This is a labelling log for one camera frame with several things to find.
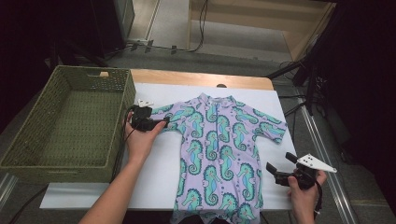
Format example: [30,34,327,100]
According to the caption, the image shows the white table mat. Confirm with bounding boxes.
[39,82,298,211]

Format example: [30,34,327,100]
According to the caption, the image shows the wooden shelf unit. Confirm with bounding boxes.
[186,0,339,62]

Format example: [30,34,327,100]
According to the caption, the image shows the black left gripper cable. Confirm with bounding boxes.
[110,105,139,183]

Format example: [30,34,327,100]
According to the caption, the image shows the black metal stand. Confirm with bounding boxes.
[265,59,321,116]

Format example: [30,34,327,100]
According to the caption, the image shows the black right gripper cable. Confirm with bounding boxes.
[312,181,324,220]

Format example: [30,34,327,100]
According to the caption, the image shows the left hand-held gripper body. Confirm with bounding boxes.
[130,98,166,133]

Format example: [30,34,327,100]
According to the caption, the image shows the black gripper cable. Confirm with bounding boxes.
[312,181,324,220]
[110,105,139,183]

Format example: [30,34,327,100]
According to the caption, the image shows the person's right hand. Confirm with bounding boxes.
[287,169,328,215]

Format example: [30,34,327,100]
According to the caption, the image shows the metal floor rail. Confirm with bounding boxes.
[0,172,18,213]
[295,96,354,224]

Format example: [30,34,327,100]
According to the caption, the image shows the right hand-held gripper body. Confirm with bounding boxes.
[274,153,338,190]

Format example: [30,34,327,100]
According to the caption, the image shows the lilac seahorse print swimsuit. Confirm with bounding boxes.
[150,92,288,224]

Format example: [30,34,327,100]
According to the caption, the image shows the dark cabinet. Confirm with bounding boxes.
[90,0,135,59]

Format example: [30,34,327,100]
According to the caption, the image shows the person's left hand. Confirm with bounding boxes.
[124,111,168,164]

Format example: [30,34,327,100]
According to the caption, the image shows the dark curtain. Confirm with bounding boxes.
[0,0,94,132]
[311,0,396,206]

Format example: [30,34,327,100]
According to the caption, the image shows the black hanging cable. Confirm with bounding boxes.
[190,0,209,53]

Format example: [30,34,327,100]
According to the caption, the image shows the black floor cable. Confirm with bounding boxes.
[8,186,48,224]

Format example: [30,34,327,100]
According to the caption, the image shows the power strip with plugs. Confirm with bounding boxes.
[126,37,179,56]

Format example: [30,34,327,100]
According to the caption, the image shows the green woven basket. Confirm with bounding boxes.
[0,64,137,185]

